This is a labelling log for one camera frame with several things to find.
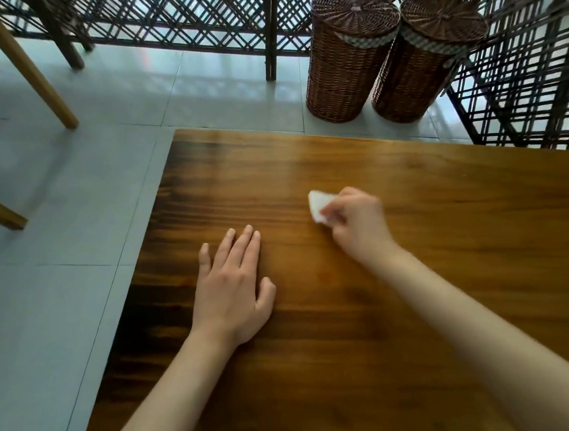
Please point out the person's right hand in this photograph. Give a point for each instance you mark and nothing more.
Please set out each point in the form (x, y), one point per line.
(360, 228)

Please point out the person's left hand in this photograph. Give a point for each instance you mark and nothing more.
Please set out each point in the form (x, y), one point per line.
(232, 297)

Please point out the white napkin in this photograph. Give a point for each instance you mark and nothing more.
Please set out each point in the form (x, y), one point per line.
(317, 205)

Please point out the person's left forearm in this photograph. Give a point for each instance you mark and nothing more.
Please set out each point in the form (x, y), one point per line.
(158, 412)

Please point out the person's right forearm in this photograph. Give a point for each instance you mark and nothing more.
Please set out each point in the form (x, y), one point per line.
(498, 333)

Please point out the dark wooden table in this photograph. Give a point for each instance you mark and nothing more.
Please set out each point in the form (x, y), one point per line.
(417, 260)

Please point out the brown wicker lidded basket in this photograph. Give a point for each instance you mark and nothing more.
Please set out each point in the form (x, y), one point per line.
(345, 63)
(420, 67)

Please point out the dark wooden lattice screen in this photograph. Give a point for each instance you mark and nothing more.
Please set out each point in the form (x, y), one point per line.
(269, 35)
(526, 77)

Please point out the light wooden table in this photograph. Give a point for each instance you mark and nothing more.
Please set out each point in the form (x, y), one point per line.
(18, 62)

